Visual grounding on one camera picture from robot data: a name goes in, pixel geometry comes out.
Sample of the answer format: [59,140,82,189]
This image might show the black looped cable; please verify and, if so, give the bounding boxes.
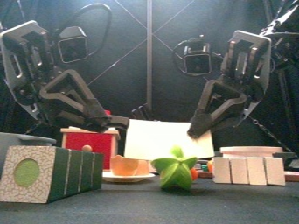
[172,35,220,77]
[53,3,114,57]

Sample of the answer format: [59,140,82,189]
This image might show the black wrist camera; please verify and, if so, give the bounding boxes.
[57,25,89,64]
[181,42,213,75]

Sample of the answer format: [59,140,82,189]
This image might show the white wooden blocks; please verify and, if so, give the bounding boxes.
[218,145,285,159]

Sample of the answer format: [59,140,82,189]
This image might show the white toy slice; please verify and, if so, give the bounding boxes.
[210,157,232,185]
[245,156,268,186]
[228,157,249,186]
[264,156,286,187]

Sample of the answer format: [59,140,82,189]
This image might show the green toy starfruit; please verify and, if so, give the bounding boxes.
[149,144,200,192]

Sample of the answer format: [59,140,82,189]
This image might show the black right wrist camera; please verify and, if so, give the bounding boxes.
[181,42,213,75]

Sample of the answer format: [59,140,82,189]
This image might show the green striped sushi roll block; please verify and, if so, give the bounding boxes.
[0,144,105,205]

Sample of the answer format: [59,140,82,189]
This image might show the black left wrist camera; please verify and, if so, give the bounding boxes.
[57,25,89,64]

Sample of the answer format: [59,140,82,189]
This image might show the red wooden toy cabinet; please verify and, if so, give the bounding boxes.
[59,126,121,171]

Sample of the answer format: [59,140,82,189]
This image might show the pale pink tray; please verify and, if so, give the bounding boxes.
[194,170,299,183]

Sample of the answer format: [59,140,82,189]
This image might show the white round plate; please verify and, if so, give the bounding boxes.
[100,170,157,184]

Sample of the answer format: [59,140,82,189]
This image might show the orange toy carrot green top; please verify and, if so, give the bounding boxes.
[200,159,214,172]

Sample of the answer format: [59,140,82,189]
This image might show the black knife handle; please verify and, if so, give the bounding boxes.
[138,103,154,122]
[130,108,144,121]

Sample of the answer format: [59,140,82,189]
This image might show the small orange toy piece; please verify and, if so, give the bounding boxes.
[189,167,200,182]

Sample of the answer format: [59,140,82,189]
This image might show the grey vertical frame pole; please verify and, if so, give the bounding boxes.
[145,0,154,112]

